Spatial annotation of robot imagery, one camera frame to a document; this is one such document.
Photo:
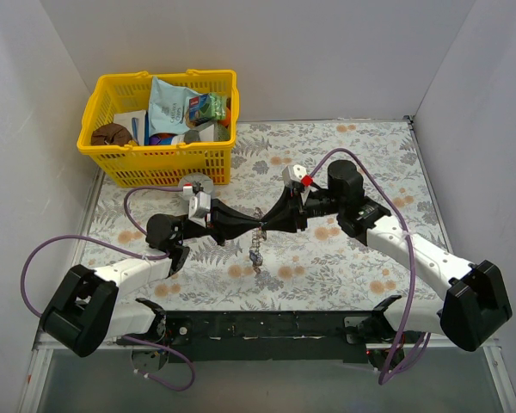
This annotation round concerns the blue green carton box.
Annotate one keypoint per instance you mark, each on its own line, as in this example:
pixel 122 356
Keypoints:
pixel 205 107

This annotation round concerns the light blue chips bag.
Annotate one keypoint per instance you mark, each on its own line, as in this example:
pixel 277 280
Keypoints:
pixel 167 107

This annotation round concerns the brown round pouch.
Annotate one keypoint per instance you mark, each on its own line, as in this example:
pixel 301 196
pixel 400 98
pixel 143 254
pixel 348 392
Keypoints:
pixel 111 134

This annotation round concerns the orange item in basket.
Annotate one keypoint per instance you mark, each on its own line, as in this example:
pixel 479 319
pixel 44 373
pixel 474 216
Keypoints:
pixel 226 120

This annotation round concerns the white blue paper box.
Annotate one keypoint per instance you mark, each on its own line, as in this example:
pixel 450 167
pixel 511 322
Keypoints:
pixel 137 124

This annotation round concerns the wrist white camera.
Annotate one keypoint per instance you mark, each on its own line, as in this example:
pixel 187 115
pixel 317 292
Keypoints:
pixel 298 181
pixel 199 203

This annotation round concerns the blue key tag with key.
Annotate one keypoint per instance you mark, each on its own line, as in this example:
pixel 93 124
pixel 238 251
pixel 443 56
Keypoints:
pixel 255 258

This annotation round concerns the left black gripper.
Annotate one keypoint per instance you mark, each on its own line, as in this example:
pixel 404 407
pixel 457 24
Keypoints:
pixel 217 222

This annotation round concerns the silver disc keyring organiser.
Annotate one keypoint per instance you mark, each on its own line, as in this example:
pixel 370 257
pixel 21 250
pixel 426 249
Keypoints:
pixel 258 235

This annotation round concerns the yellow plastic basket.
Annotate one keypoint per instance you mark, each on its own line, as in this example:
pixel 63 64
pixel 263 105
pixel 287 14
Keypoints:
pixel 137 166

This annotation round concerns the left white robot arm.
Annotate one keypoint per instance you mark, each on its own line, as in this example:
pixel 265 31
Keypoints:
pixel 82 312

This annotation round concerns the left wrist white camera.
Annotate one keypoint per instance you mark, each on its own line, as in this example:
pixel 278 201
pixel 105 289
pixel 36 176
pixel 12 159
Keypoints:
pixel 199 203

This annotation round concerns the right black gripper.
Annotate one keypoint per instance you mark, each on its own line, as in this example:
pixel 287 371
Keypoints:
pixel 295 213

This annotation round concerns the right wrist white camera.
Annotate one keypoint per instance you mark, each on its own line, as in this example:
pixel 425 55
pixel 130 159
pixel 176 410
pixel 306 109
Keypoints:
pixel 298 181

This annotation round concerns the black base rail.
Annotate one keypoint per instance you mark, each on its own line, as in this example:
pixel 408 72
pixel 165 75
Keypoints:
pixel 271 335

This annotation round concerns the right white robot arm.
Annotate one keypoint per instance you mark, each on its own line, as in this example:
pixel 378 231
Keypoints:
pixel 472 299

